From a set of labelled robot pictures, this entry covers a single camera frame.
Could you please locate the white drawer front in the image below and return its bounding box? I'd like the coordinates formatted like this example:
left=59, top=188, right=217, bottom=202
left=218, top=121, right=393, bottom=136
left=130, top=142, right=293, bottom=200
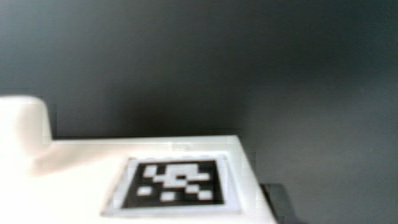
left=0, top=96, right=277, bottom=224

